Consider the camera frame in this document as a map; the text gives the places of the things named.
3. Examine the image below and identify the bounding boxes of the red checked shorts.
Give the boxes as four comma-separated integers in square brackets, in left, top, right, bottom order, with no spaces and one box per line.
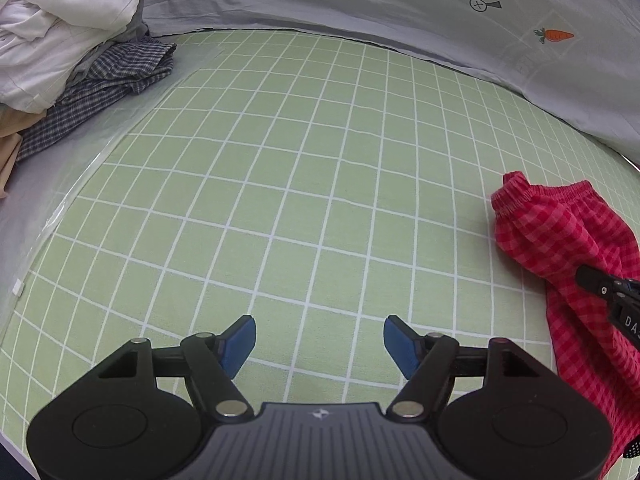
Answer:
[491,171,639,469]

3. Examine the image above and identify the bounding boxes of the green grid mat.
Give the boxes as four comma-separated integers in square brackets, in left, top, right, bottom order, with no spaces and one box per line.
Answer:
[1,32,639,479]

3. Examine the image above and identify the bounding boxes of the grey carrot print sheet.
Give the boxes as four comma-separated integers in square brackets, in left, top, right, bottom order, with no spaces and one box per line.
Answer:
[0,0,640,311]

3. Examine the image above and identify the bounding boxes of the blue checked garment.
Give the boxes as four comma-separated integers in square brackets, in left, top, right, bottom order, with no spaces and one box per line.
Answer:
[16,36,177,162]

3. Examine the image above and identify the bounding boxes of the beige garment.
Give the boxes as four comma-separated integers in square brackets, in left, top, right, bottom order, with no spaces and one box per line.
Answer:
[0,104,47,200]

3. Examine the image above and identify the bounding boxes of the white garment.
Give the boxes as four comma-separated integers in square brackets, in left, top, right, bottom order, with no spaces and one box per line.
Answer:
[1,0,140,114]

